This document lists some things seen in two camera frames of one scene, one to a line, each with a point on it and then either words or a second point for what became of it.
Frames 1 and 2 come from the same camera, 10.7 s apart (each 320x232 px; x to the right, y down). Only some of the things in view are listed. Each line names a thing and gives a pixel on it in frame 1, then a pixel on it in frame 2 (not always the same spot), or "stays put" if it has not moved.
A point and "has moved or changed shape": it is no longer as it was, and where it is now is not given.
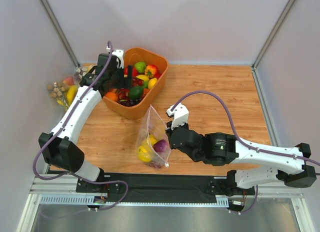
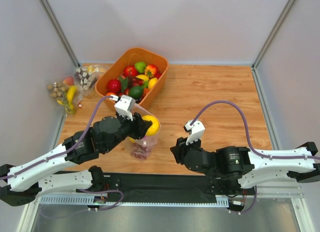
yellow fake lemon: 144,154 -> 154,128
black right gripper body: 171,138 -> 182,150
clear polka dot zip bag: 153,148 has moved or changed shape
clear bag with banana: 63,90 stays put
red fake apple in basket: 134,71 stays put
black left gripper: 120,76 -> 137,124
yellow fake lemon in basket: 152,82 stays put
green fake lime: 136,92 stays put
